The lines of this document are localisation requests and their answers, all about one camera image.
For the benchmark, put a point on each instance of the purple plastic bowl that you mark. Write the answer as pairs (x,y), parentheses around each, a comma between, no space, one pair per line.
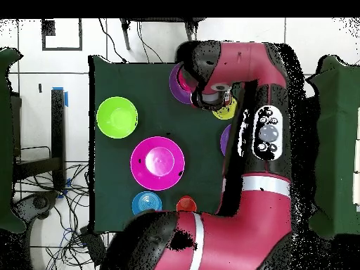
(175,90)
(225,139)

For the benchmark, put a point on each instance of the yellow plastic cup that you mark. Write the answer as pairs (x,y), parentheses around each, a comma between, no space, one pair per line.
(226,112)

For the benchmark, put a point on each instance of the small crimson plastic bowl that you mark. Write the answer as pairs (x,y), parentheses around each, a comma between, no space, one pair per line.
(184,83)

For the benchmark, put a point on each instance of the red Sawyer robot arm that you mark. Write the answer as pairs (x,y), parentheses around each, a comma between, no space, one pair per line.
(247,230)

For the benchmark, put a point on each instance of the large pink plastic bowl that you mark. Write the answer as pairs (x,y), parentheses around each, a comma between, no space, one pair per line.
(140,174)

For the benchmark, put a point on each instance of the orange plastic cup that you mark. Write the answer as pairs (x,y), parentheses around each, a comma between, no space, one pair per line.
(186,204)

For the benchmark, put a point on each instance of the dark green tablecloth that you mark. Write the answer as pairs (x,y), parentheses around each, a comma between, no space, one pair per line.
(157,98)

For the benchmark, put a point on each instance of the light blue plastic bowl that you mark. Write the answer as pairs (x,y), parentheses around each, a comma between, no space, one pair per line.
(146,202)

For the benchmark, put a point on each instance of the green plastic bowl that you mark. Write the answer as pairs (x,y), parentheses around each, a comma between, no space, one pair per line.
(117,117)

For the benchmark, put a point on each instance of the blue tape strip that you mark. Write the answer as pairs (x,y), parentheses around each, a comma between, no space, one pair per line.
(66,99)

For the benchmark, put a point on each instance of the stand with metal legs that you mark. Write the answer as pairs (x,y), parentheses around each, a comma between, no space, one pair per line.
(125,35)

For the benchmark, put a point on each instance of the black power brick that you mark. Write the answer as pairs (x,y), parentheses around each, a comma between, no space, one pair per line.
(94,244)

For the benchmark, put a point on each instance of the green cloth covered side table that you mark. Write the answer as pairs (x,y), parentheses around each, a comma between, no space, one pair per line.
(7,140)
(337,140)

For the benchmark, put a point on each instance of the black metal frame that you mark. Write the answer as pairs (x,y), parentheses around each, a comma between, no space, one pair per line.
(57,126)

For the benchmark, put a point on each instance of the grey pedestal foot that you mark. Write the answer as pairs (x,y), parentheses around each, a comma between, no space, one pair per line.
(39,202)

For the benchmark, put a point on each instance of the black square floor frame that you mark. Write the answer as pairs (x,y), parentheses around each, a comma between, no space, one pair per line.
(62,49)

